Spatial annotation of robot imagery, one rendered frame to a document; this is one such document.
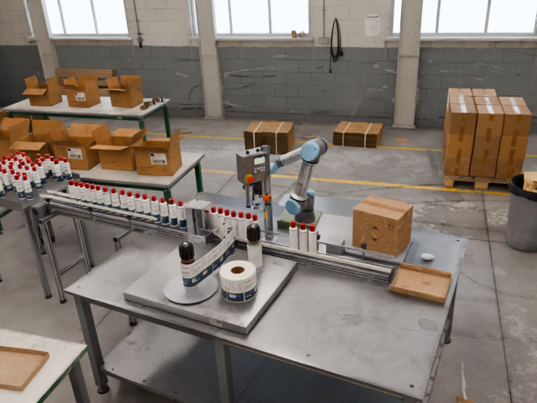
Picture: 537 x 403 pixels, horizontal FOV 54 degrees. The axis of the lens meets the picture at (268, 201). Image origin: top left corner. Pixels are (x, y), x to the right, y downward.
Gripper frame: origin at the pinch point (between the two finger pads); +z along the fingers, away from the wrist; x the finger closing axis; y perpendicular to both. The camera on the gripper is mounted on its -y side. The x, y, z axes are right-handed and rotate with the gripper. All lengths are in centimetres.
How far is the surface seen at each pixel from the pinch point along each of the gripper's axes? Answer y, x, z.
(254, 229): 25, -74, -21
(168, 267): -30, -82, 8
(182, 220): -42, -35, 1
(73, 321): -142, -50, 96
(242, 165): 8, -41, -46
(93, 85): -326, 286, -8
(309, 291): 58, -79, 13
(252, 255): 23, -75, -4
